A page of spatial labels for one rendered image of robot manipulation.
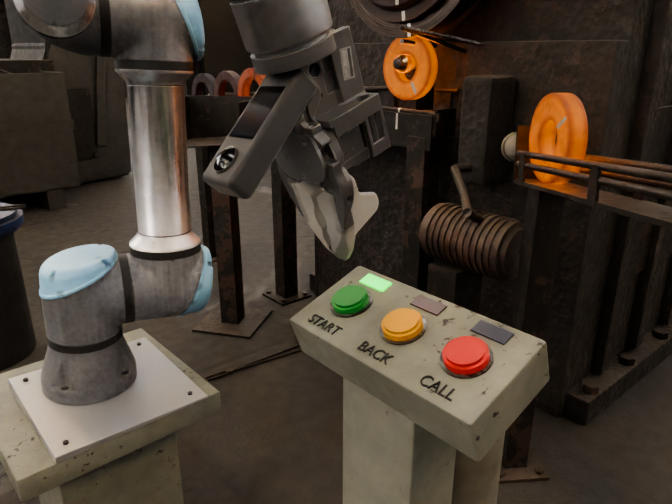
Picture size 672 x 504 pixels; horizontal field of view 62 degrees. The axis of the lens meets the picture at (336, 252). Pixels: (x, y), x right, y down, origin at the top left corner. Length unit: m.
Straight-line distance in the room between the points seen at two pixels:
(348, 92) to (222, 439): 1.03
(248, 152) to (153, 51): 0.47
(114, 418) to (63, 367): 0.12
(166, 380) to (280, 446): 0.41
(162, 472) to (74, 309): 0.35
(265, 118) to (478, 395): 0.28
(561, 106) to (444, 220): 0.35
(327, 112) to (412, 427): 0.29
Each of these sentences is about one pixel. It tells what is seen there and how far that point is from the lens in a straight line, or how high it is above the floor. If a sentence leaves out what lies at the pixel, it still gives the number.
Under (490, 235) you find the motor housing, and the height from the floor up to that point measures 0.51.
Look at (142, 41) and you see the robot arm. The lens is 0.90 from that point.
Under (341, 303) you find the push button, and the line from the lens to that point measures 0.58.
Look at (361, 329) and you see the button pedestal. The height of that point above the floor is 0.59.
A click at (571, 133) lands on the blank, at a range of 1.00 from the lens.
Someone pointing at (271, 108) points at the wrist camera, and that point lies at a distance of 0.46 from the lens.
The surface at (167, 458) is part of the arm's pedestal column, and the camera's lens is 1.11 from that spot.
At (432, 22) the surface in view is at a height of 0.91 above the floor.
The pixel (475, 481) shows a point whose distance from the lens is 0.77.
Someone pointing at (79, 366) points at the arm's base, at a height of 0.38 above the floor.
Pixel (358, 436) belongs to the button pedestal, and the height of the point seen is 0.48.
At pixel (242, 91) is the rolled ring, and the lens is 2.09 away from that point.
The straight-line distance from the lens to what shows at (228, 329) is 1.85.
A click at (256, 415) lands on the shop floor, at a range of 1.46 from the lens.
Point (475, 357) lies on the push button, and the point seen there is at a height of 0.61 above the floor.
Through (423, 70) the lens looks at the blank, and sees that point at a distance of 1.44.
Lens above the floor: 0.85
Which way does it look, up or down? 20 degrees down
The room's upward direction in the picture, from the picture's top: straight up
